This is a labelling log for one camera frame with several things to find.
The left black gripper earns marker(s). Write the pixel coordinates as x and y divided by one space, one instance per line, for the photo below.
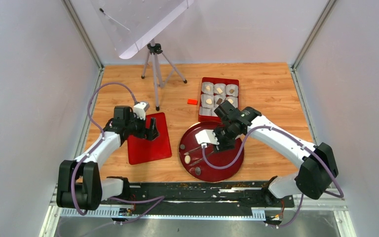
149 134

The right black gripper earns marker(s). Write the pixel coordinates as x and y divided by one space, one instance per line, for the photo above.
223 146

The red box lid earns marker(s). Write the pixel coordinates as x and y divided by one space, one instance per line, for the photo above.
142 150

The brown square chocolate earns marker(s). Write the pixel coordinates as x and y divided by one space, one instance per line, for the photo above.
219 101

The metal tongs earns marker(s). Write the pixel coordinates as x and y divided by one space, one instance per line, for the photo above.
196 156

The white oval chocolate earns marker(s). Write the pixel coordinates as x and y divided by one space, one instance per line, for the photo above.
187 159

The dark oval chocolate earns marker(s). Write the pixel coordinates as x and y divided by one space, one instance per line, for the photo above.
197 171

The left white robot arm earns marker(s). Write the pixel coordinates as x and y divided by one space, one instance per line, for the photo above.
79 182

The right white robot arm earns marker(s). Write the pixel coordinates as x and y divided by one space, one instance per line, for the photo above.
317 168

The red chocolate box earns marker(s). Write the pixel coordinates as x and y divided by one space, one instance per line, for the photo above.
206 111

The dark red round tray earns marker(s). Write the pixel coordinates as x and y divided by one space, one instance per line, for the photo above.
208 173

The small orange block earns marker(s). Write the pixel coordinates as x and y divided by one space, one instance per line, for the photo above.
192 102

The grey tripod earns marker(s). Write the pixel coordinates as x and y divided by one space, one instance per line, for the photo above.
154 50

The white reflector board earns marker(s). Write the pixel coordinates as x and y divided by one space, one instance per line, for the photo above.
132 24

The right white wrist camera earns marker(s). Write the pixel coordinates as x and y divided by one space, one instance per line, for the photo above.
206 136

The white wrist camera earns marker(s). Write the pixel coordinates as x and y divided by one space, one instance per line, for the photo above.
206 136
140 109

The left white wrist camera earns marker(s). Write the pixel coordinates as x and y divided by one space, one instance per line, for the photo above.
140 109

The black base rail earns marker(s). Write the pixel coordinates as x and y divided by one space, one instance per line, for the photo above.
200 197

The white slotted cable duct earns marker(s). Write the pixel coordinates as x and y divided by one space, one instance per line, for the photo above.
118 213

